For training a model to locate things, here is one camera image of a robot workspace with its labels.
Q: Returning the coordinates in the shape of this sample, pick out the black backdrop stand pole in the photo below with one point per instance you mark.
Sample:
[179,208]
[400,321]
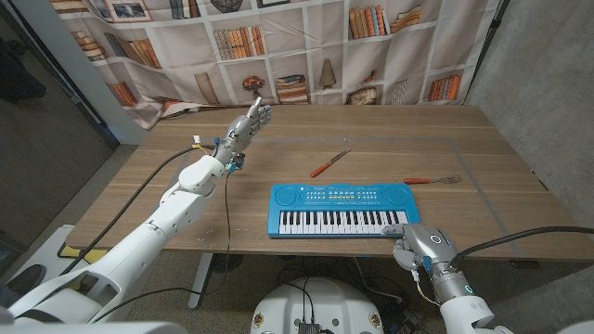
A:
[487,46]

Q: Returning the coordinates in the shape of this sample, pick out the white floor platform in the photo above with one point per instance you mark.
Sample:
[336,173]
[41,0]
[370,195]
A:
[46,250]

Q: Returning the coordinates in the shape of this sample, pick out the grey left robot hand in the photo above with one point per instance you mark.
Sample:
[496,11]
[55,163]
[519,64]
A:
[244,132]

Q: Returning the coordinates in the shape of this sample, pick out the black round floor object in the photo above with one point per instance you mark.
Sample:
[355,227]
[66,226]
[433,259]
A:
[227,263]

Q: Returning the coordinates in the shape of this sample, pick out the yellow flat pad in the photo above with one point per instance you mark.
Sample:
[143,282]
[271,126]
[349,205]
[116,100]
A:
[76,253]

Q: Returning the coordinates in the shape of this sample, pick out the small grey electronics box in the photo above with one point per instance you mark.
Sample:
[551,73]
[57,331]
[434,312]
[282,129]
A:
[308,328]

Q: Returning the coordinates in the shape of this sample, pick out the white table leg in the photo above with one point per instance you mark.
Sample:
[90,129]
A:
[200,278]

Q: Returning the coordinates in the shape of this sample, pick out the blue toy piano keyboard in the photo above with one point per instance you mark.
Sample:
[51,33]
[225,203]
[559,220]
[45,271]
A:
[343,199]

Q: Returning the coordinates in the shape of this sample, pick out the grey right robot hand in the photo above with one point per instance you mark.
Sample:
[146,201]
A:
[427,246]

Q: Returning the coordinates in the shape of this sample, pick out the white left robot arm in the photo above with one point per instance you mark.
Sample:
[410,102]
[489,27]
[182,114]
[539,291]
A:
[181,211]

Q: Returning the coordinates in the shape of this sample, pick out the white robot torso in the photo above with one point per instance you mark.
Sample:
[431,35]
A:
[334,301]

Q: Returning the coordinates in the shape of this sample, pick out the printed bookshelf backdrop cloth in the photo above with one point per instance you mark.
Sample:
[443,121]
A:
[287,65]

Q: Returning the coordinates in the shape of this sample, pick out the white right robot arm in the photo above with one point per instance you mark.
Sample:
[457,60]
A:
[464,308]

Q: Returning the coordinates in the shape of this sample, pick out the floor power strip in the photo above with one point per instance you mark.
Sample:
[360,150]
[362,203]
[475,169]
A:
[408,317]

